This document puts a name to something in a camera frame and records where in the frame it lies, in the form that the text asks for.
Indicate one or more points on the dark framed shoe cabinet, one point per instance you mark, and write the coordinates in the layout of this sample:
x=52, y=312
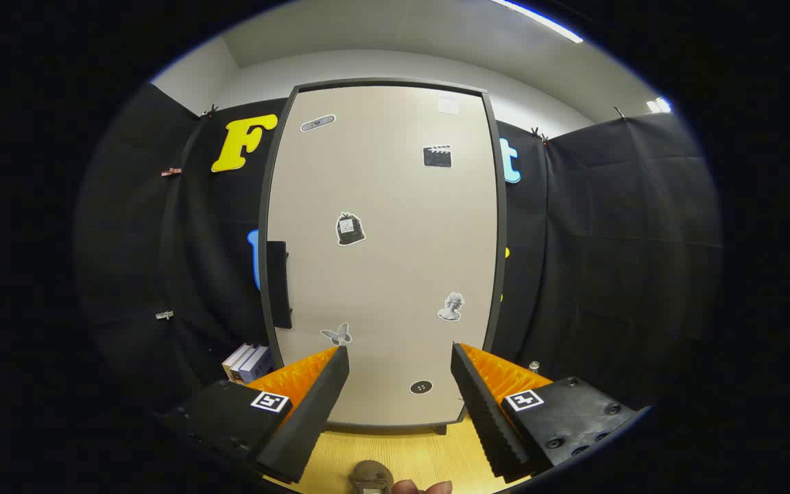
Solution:
x=388, y=83

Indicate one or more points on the grey spine book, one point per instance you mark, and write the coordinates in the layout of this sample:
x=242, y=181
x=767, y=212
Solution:
x=245, y=362

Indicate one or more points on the white spine book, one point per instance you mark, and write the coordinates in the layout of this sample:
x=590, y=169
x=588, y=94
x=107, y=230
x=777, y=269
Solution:
x=234, y=358

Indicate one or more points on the blue cover book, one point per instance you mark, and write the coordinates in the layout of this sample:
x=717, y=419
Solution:
x=258, y=367

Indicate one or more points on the brown fuzzy shoe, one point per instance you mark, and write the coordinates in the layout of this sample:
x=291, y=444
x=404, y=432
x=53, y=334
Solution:
x=371, y=477

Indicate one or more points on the small ceiling light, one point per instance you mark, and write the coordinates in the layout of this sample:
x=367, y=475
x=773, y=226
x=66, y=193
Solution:
x=658, y=105

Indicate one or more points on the black backdrop cloth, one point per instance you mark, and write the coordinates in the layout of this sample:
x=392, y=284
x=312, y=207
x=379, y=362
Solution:
x=607, y=240

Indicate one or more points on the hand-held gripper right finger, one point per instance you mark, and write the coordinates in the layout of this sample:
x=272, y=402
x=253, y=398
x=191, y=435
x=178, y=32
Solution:
x=484, y=418

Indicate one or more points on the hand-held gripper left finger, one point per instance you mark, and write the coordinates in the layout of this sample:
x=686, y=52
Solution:
x=313, y=412

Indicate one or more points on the pink clip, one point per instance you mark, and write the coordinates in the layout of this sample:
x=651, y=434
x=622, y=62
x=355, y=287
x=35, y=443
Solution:
x=171, y=171

